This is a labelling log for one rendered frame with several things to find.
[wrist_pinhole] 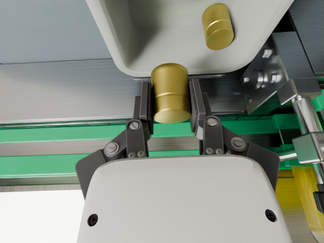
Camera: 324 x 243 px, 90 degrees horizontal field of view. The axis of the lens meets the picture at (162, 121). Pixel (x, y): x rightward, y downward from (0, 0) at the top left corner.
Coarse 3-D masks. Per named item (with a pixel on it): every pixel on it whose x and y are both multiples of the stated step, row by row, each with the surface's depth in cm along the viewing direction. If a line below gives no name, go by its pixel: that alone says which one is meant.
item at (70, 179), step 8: (56, 176) 44; (64, 176) 44; (72, 176) 44; (280, 176) 42; (288, 176) 42; (0, 184) 44; (8, 184) 44; (16, 184) 44; (24, 184) 44; (32, 184) 44; (40, 184) 44; (48, 184) 44
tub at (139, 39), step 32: (96, 0) 13; (128, 0) 20; (160, 0) 20; (192, 0) 20; (224, 0) 20; (256, 0) 17; (288, 0) 13; (128, 32) 22; (160, 32) 23; (192, 32) 23; (256, 32) 17; (128, 64) 21; (160, 64) 22; (192, 64) 22; (224, 64) 22
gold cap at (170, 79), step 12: (156, 72) 14; (168, 72) 14; (180, 72) 14; (156, 84) 14; (168, 84) 13; (180, 84) 13; (156, 96) 13; (168, 96) 13; (180, 96) 13; (156, 108) 13; (168, 108) 12; (180, 108) 13; (156, 120) 14; (168, 120) 14; (180, 120) 15
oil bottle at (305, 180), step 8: (296, 168) 30; (304, 168) 28; (312, 168) 27; (296, 176) 30; (304, 176) 28; (312, 176) 26; (296, 184) 30; (304, 184) 28; (312, 184) 27; (304, 192) 28; (312, 192) 27; (304, 200) 28; (312, 200) 27; (304, 208) 28; (312, 208) 27; (312, 216) 27; (320, 216) 25; (312, 224) 27; (320, 224) 25; (312, 232) 27; (320, 232) 26; (320, 240) 26
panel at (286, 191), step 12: (288, 180) 39; (0, 192) 41; (276, 192) 38; (288, 192) 38; (288, 204) 37; (300, 204) 37; (288, 216) 36; (300, 216) 36; (288, 228) 36; (300, 228) 36; (300, 240) 35; (312, 240) 35
